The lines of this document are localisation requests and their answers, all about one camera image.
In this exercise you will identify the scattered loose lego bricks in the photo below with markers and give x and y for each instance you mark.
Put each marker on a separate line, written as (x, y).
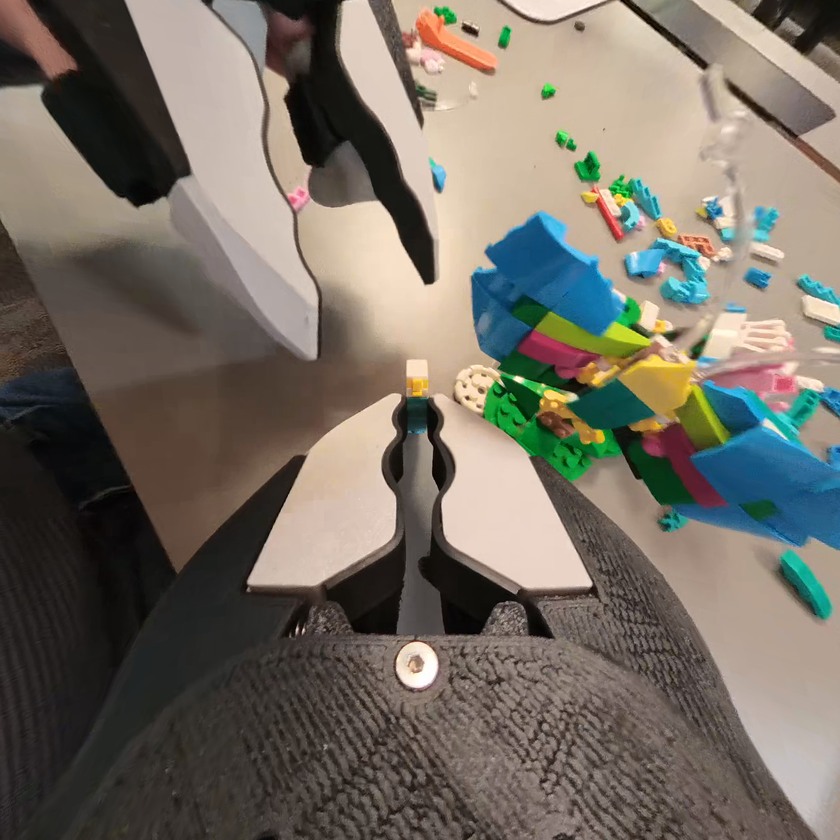
(804, 584)

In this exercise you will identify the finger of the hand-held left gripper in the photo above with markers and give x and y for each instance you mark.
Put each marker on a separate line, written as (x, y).
(223, 164)
(394, 131)

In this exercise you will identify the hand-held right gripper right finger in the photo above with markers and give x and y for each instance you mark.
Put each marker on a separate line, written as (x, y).
(505, 512)

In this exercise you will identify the lego butterfly model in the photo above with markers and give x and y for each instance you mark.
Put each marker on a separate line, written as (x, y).
(558, 275)

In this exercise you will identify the person's leg in jeans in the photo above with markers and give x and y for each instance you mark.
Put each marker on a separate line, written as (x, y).
(59, 433)

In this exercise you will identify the white yellow teal lego piece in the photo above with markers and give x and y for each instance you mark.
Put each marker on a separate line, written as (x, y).
(417, 413)

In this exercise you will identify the white booklet stand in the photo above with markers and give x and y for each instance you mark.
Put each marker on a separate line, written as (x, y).
(551, 6)

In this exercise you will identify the person's left hand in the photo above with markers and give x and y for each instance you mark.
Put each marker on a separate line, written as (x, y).
(33, 39)

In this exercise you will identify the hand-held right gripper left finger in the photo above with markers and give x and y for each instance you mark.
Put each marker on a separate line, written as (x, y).
(334, 499)

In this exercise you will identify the orange brick separator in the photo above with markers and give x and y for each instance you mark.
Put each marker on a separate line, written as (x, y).
(453, 43)

